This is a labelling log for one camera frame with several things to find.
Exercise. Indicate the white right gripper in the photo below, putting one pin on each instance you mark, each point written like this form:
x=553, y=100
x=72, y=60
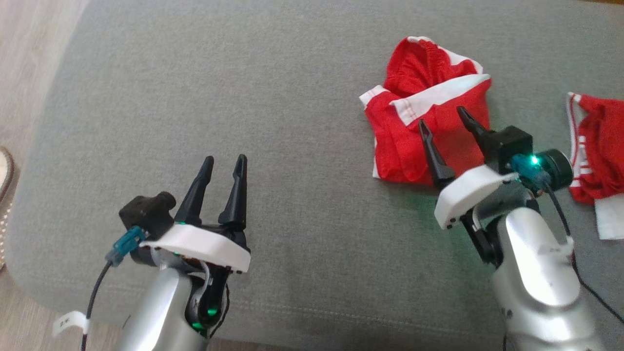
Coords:
x=468, y=192

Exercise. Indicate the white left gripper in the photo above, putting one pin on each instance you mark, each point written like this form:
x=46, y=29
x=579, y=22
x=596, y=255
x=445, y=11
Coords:
x=200, y=241

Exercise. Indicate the red shorts with white stripes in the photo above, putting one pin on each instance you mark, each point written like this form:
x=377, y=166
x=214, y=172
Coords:
x=419, y=141

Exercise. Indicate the red basketball jersey with number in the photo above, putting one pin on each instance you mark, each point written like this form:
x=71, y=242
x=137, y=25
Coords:
x=599, y=146

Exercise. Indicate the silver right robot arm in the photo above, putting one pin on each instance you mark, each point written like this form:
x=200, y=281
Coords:
x=536, y=282

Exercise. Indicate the grey fabric sofa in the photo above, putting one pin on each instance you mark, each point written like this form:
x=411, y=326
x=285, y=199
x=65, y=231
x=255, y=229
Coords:
x=243, y=97

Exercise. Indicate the beige perforated laundry basket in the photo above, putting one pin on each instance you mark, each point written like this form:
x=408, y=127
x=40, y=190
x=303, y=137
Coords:
x=4, y=195

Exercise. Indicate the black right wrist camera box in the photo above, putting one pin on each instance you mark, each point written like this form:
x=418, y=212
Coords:
x=509, y=146

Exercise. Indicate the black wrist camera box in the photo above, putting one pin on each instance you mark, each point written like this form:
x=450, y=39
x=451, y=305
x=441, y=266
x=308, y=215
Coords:
x=509, y=146
x=146, y=212

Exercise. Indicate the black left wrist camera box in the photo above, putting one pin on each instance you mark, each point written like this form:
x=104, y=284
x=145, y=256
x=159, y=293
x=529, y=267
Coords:
x=146, y=212

